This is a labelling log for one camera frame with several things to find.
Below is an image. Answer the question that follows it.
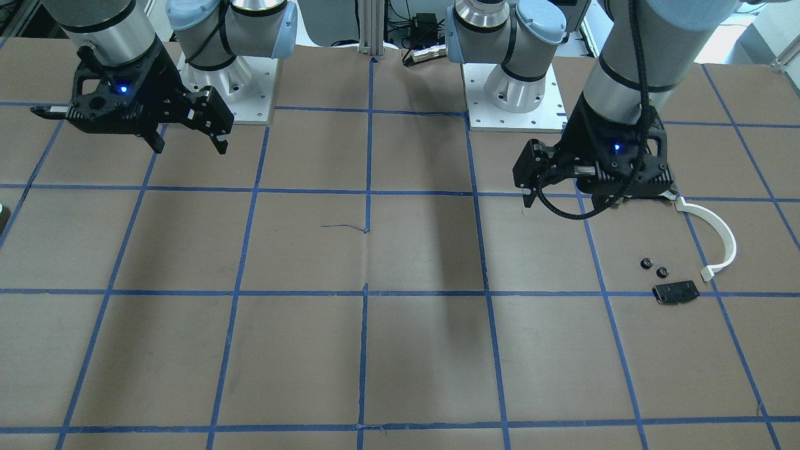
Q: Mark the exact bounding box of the white curved plastic part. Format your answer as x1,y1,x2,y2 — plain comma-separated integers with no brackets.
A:
674,197,738,281

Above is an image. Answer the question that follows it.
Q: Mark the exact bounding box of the aluminium frame post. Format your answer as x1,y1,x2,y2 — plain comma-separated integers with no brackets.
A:
357,1,386,61

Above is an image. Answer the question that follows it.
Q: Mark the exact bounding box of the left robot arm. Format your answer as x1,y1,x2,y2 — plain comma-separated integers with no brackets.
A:
444,1,738,220

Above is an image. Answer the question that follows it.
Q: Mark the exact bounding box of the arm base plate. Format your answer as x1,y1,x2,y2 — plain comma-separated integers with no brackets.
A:
177,54,282,125
462,64,568,133

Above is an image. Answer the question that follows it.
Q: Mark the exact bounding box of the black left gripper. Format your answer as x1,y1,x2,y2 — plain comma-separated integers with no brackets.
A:
512,96,675,208

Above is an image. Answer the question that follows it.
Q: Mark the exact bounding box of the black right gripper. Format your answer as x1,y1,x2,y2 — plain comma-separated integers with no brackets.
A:
31,45,234,156

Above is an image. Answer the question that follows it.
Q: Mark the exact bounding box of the small black flat plate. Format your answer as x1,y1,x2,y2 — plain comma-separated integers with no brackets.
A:
652,280,700,305

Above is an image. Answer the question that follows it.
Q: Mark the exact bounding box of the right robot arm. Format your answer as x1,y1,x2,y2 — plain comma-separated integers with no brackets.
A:
31,1,300,154

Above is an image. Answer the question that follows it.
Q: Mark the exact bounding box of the dark brake shoe part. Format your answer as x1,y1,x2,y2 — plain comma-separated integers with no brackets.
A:
654,187,679,202

